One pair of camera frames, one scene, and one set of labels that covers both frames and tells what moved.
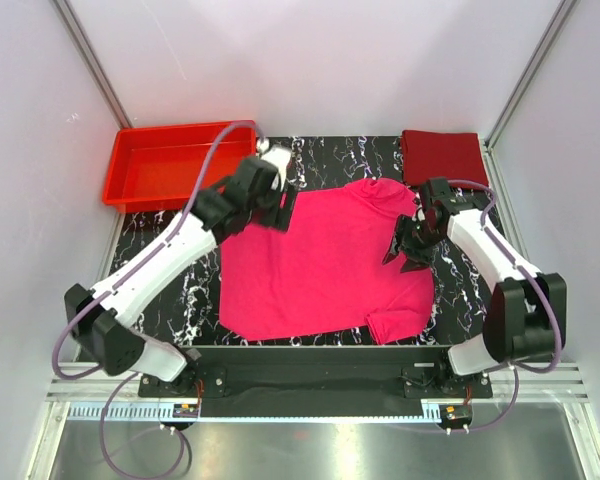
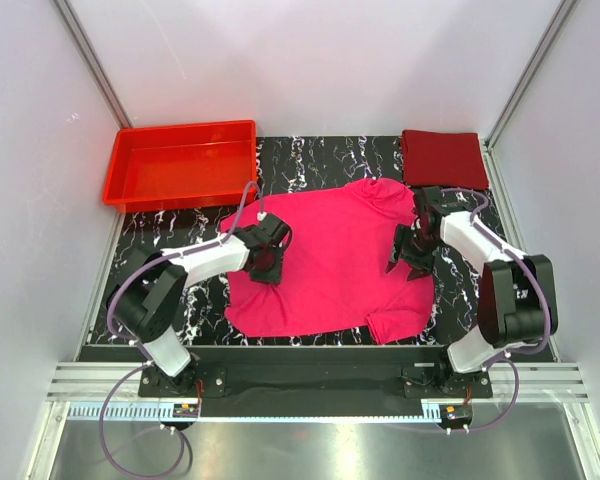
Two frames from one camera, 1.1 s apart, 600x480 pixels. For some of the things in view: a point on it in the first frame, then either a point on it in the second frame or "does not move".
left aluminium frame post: (112, 101) does not move
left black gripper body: (274, 197) → (272, 270)
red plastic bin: (158, 168) does not move
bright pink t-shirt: (324, 275) does not move
